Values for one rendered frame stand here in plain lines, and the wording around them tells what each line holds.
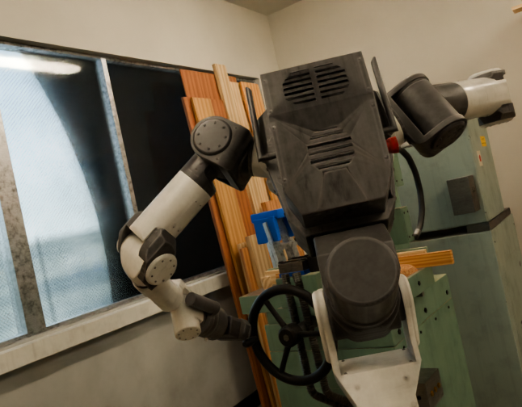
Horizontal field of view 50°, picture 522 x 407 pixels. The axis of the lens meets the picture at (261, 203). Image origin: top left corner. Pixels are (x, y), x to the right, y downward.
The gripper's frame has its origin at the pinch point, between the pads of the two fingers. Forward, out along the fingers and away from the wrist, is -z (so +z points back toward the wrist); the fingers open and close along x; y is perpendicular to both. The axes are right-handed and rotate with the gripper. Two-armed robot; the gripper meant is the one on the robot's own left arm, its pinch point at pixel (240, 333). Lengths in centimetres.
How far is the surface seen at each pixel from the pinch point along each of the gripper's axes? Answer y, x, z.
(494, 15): 248, 25, -179
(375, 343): 3.2, 27.4, -27.9
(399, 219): 47, 28, -39
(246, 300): 15.5, -16.4, -19.8
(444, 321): 20, 32, -70
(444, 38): 243, -9, -179
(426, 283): 22, 40, -33
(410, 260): 29, 36, -31
